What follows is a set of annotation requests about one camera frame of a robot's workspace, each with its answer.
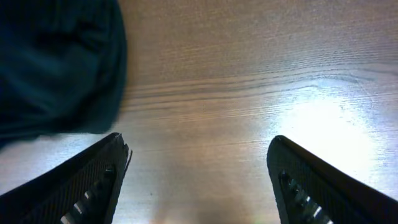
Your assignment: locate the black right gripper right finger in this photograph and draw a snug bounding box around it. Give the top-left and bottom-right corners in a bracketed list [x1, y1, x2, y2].
[267, 135, 397, 224]

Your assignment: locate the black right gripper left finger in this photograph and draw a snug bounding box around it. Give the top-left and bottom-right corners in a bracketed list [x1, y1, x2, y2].
[1, 133, 131, 223]

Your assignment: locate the dark green t-shirt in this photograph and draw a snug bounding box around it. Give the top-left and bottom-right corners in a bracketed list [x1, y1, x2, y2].
[1, 0, 127, 145]

